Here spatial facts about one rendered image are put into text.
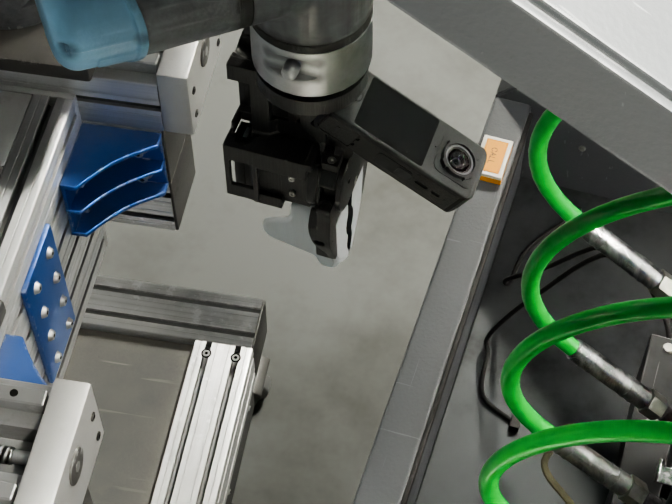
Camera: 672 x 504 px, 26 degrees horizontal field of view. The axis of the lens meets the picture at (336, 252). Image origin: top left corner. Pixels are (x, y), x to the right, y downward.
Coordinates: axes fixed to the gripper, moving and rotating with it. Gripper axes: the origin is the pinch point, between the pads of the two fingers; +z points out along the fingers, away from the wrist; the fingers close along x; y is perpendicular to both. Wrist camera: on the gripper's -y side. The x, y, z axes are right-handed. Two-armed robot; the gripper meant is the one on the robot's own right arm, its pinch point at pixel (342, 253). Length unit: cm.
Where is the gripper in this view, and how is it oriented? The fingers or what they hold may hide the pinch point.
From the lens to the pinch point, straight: 106.6
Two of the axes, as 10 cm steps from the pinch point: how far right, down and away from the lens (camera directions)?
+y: -9.5, -2.5, 1.8
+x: -3.1, 7.7, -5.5
